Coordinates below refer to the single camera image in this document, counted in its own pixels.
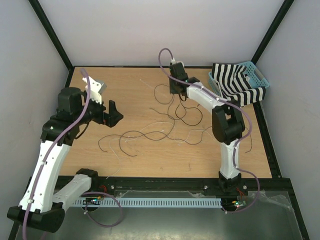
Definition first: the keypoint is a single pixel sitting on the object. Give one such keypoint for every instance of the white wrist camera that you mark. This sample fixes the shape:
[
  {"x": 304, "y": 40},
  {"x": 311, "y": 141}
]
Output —
[
  {"x": 173, "y": 61},
  {"x": 97, "y": 87}
]

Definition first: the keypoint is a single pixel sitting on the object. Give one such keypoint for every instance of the white slotted cable duct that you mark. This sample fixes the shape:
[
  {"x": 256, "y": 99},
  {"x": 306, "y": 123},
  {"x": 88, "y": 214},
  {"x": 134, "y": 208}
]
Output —
[{"x": 150, "y": 203}]

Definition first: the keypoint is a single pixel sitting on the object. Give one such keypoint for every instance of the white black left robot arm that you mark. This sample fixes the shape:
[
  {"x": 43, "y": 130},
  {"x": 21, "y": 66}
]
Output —
[{"x": 41, "y": 208}]

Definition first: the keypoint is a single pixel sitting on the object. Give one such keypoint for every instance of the black cage frame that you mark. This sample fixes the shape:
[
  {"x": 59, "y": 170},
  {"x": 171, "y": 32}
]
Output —
[{"x": 258, "y": 108}]

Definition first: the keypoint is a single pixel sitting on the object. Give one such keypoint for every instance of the light blue perforated basket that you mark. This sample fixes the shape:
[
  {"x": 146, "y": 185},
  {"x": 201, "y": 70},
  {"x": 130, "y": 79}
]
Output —
[{"x": 258, "y": 79}]

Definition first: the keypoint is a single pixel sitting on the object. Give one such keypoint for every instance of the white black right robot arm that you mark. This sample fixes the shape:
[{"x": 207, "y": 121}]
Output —
[{"x": 227, "y": 123}]

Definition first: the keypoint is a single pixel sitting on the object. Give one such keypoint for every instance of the grey metal front plate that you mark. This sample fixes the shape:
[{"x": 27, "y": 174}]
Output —
[{"x": 270, "y": 218}]

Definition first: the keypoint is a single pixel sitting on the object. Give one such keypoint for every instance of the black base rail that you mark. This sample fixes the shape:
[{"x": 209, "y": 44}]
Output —
[{"x": 206, "y": 186}]

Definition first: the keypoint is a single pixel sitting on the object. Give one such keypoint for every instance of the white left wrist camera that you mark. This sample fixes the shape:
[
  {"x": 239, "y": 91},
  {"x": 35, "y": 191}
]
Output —
[{"x": 97, "y": 87}]

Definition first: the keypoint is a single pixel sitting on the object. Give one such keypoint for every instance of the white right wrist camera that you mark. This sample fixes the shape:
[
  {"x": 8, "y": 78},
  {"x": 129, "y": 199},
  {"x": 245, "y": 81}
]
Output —
[{"x": 173, "y": 61}]

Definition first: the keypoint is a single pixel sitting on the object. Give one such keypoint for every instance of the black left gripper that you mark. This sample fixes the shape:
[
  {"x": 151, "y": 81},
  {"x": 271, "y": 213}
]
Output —
[{"x": 108, "y": 119}]

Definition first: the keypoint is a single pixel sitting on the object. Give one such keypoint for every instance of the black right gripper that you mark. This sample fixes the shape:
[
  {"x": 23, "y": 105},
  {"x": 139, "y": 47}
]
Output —
[{"x": 172, "y": 90}]

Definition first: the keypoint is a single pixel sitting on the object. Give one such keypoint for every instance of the white zip tie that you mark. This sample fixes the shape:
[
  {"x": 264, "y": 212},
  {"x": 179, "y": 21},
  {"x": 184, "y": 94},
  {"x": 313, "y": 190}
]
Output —
[{"x": 147, "y": 84}]

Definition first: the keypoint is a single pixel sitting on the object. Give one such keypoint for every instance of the black white striped cloth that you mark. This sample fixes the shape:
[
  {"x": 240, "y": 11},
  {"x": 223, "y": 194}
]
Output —
[{"x": 234, "y": 84}]

